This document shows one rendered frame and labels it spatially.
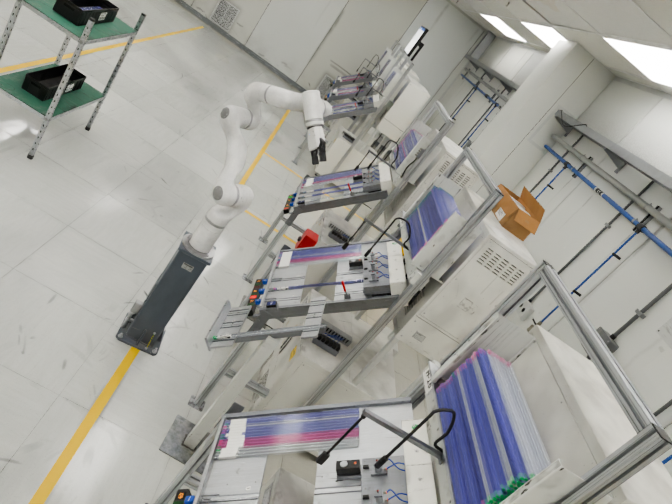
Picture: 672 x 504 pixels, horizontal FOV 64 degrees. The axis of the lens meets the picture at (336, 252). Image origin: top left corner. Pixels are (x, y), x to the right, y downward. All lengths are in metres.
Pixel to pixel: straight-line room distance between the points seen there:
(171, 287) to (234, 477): 1.36
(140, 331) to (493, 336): 2.08
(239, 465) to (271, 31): 9.94
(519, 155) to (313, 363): 3.67
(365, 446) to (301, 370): 1.12
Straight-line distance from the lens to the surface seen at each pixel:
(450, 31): 11.26
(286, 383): 3.03
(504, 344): 1.84
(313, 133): 2.49
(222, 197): 2.71
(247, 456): 2.00
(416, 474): 1.72
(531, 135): 5.87
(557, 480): 1.34
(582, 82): 5.92
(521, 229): 2.99
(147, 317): 3.18
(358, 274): 2.96
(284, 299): 2.84
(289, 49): 11.26
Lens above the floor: 2.20
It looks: 22 degrees down
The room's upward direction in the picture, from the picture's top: 38 degrees clockwise
